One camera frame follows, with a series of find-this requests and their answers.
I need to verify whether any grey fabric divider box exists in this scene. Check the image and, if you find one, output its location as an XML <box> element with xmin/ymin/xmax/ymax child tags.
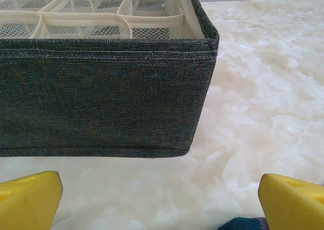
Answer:
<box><xmin>0</xmin><ymin>0</ymin><xmax>220</xmax><ymax>160</ymax></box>

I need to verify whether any purple sock with teal heel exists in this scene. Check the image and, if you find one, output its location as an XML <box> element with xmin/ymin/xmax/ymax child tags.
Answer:
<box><xmin>217</xmin><ymin>216</ymin><xmax>268</xmax><ymax>230</ymax></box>

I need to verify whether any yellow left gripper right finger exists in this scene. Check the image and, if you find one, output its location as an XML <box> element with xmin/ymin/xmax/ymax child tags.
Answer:
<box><xmin>257</xmin><ymin>173</ymin><xmax>324</xmax><ymax>230</ymax></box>

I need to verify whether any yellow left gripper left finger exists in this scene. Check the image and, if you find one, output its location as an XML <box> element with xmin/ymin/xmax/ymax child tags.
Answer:
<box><xmin>0</xmin><ymin>171</ymin><xmax>64</xmax><ymax>230</ymax></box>

